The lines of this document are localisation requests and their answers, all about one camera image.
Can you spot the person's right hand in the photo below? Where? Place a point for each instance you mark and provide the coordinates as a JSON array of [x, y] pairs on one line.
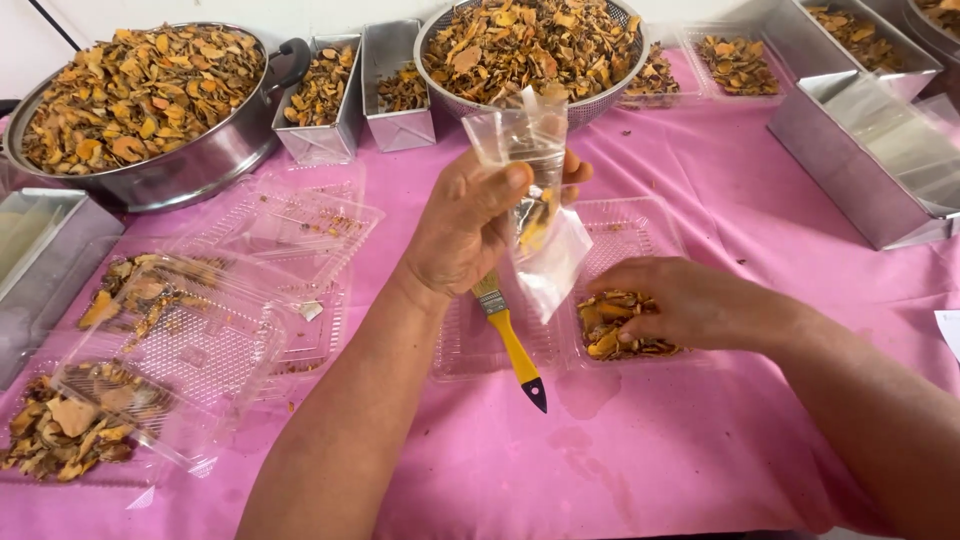
[[705, 307]]

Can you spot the open clear clamshell container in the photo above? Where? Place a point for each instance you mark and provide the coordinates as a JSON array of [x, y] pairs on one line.
[[637, 225], [300, 225]]

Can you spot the white paper sheet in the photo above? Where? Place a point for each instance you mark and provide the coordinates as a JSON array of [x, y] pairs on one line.
[[951, 334]]

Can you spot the pink tablecloth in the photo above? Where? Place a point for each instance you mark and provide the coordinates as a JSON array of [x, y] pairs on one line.
[[675, 450]]

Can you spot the long rectangular steel tin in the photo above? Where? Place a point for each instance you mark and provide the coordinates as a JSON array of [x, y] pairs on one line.
[[795, 37], [840, 180], [52, 285]]

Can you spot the steel bowl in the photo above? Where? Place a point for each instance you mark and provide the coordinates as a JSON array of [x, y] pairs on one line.
[[937, 19]]

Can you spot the person's left hand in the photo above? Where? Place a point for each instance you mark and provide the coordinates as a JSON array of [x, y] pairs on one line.
[[457, 225]]

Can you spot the heap of dried slices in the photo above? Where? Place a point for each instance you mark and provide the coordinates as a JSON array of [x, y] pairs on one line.
[[532, 49], [142, 97]]

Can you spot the stack of clear plastic bags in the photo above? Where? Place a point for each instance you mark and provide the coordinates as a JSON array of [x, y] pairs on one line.
[[892, 142]]

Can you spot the small clear plastic bag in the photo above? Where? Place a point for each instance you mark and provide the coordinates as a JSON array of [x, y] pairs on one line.
[[551, 262]]

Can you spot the steel mesh colander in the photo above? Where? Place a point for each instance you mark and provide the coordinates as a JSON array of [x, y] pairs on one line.
[[592, 111]]

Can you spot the clear plastic tray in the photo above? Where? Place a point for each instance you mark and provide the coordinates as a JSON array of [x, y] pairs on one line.
[[739, 96], [679, 94]]

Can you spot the large steel pot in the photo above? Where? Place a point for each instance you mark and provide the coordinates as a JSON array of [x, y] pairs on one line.
[[187, 176]]

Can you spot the pile of dried slices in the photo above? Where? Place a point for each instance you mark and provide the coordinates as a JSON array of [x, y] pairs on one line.
[[322, 86], [855, 34], [403, 90], [654, 75], [611, 334], [739, 64], [127, 292], [60, 435]]

